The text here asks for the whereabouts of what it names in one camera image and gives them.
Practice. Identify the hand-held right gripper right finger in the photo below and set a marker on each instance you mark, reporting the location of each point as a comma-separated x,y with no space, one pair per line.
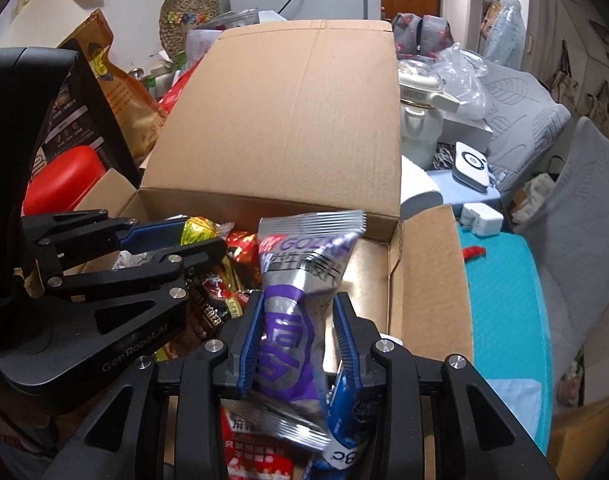
347,345

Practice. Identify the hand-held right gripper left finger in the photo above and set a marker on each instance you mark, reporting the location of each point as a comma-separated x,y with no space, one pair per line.
249,345

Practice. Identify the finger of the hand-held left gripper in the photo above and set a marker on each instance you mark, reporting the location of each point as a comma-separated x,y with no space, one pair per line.
164,270
149,232

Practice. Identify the white snack packet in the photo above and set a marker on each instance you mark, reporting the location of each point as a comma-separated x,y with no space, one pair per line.
132,260

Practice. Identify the blue white tube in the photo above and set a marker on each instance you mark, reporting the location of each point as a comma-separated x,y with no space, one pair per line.
344,425

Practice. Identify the red yellow snack packet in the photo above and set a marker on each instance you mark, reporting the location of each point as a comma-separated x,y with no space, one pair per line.
242,246

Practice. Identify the silver purple snack packet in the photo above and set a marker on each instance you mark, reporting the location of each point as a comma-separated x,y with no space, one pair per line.
294,270

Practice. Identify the red green snack packet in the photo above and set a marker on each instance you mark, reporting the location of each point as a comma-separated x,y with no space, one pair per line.
254,450

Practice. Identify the red lidded container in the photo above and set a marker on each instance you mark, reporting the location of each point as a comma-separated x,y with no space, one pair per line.
64,180

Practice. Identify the orange snack bag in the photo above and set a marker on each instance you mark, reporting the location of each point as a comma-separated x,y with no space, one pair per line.
129,110

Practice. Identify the black snack bag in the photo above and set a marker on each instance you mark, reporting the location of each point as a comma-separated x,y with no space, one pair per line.
79,125

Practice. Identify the red plastic bag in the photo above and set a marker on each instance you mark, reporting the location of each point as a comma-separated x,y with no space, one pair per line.
179,90

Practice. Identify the teal table cover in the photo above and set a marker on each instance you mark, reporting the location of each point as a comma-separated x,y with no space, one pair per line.
504,310

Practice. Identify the white charger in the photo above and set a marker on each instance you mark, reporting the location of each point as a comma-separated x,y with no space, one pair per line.
482,219

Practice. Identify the white round-dial device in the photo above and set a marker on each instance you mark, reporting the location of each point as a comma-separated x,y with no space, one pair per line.
474,165

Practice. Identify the woven straw fan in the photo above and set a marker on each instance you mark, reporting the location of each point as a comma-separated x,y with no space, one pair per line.
189,10

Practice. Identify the white foam board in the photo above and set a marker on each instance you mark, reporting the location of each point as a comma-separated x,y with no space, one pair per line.
39,15

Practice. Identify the grey covered chair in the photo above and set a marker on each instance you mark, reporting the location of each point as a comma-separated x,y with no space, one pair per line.
584,240

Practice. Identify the white plastic bag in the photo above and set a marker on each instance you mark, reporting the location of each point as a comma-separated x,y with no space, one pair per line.
464,80

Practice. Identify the patterned backpack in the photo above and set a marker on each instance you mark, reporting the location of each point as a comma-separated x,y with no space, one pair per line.
419,35

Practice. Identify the hanging clear garment bag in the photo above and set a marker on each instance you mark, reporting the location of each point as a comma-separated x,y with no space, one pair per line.
507,25

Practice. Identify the white cabinet with stars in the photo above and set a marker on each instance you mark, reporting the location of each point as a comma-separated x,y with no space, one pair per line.
584,35

